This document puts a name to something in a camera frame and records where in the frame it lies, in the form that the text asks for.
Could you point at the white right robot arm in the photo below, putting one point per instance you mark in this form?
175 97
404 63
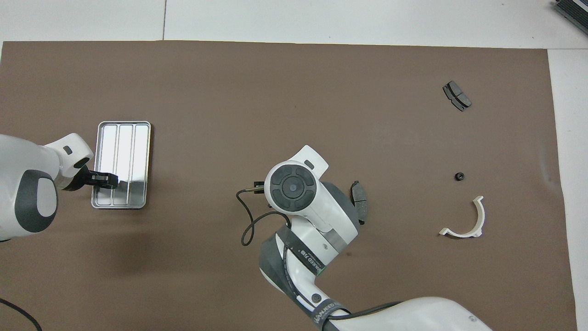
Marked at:
321 216

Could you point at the grey ribbed device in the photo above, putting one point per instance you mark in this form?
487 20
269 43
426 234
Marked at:
574 10

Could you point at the white curved plastic bracket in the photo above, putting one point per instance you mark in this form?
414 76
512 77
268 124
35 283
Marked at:
480 216

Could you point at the brown paper mat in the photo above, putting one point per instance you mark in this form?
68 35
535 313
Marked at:
229 92

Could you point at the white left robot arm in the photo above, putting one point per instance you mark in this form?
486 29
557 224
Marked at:
23 174

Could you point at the long grey brake pad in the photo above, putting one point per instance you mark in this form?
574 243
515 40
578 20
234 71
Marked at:
363 202

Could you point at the short grey brake pad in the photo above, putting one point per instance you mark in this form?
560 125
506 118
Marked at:
457 95

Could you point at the small black bearing gear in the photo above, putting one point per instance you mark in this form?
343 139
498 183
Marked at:
459 176

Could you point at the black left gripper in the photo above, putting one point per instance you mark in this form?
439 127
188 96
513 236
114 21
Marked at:
80 180

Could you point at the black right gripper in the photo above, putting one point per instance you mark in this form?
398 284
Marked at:
259 183

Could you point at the silver metal tray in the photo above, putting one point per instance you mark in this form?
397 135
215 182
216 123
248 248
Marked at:
138 151

